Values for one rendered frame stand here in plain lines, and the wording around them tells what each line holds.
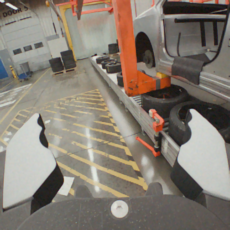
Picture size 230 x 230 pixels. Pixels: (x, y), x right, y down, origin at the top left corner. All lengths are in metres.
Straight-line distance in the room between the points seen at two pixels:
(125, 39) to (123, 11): 0.29
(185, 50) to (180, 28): 0.31
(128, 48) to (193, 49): 1.02
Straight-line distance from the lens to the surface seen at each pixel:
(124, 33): 1.67
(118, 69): 4.18
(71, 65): 7.62
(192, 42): 2.29
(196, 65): 1.48
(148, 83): 1.89
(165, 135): 1.35
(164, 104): 1.71
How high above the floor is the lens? 1.29
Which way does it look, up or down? 32 degrees down
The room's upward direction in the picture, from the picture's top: 10 degrees counter-clockwise
